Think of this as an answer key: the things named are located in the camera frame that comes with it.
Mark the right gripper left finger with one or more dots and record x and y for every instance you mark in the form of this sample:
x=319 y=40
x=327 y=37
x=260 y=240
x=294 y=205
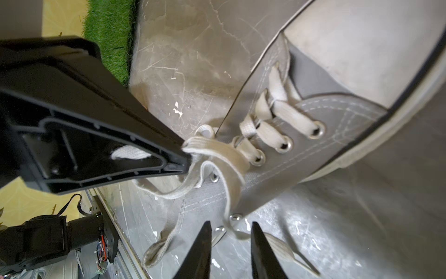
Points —
x=197 y=263

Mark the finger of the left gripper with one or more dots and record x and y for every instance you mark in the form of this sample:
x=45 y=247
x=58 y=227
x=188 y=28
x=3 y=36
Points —
x=68 y=124

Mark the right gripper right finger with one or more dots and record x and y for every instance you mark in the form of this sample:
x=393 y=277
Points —
x=264 y=262

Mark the white shoelace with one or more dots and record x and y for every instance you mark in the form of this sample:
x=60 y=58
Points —
x=229 y=163

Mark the grey canvas sneaker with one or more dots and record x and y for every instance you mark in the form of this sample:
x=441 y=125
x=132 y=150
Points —
x=362 y=68

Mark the green artificial grass mat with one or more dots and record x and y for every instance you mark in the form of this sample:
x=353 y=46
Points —
x=111 y=25

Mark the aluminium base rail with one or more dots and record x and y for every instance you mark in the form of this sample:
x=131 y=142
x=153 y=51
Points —
x=123 y=262

